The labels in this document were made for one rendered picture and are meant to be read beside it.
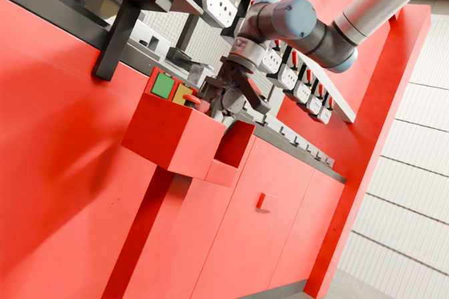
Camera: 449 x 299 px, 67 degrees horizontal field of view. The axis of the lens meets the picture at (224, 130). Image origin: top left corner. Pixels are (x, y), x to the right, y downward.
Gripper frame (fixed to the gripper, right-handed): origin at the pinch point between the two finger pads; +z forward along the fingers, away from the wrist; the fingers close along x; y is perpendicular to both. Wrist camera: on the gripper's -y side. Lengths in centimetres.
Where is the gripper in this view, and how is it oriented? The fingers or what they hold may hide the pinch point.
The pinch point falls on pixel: (209, 143)
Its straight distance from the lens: 75.7
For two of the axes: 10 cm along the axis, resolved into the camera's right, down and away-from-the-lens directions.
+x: -5.8, -2.8, -7.6
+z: -4.4, 9.0, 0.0
